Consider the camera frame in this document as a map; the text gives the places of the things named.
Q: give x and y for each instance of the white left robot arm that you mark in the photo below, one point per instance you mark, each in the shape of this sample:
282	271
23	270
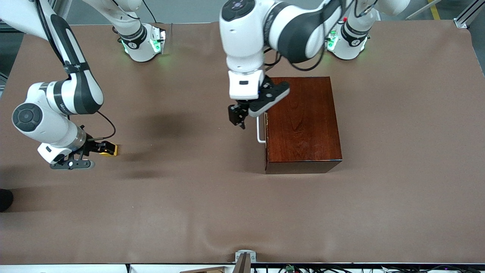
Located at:
246	45

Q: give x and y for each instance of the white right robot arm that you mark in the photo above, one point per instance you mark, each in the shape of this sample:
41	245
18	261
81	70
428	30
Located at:
75	94

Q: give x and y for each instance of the yellow block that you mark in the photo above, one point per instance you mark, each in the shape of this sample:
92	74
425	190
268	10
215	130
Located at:
110	153

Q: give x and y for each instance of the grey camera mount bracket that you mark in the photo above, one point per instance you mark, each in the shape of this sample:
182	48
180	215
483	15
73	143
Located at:
245	257

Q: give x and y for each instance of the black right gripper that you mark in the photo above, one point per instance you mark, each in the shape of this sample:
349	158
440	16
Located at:
90	146

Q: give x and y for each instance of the black round object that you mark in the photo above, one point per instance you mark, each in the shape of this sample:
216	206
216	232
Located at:
5	200

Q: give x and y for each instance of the aluminium frame profile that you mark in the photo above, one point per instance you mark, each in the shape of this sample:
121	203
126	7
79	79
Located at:
464	21

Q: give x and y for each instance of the dark brown wooden cabinet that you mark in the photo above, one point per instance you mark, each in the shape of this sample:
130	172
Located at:
303	129

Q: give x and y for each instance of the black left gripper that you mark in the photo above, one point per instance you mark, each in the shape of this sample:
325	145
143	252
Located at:
237	112

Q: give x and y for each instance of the brown table cover mat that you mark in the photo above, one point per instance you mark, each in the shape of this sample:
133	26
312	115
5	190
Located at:
189	208

